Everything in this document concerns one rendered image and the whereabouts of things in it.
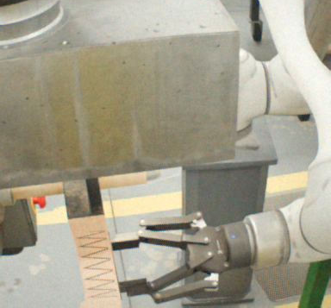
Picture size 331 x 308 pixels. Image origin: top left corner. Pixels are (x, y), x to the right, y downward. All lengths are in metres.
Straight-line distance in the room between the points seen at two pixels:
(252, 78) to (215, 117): 1.04
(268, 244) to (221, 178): 0.83
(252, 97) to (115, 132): 1.08
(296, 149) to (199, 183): 1.21
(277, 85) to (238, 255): 0.79
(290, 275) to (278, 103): 0.87
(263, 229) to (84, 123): 0.42
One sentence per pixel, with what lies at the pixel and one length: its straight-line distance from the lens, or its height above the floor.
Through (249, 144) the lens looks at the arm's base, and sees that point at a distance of 1.67.
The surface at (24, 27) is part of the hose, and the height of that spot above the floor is 1.54.
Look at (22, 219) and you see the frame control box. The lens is 1.08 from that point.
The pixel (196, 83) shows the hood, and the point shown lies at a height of 1.48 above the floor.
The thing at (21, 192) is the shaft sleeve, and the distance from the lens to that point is 0.75.
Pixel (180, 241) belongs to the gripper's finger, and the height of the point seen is 1.10.
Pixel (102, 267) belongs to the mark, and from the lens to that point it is 0.73.
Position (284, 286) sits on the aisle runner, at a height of 0.00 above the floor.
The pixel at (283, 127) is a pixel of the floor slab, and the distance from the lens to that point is 2.96.
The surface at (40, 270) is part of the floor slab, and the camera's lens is 2.31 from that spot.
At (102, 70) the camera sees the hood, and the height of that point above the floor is 1.50.
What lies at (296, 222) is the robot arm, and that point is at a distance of 0.86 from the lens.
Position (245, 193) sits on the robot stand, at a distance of 1.74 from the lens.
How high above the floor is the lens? 1.75
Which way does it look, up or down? 39 degrees down
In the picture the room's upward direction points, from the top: 2 degrees counter-clockwise
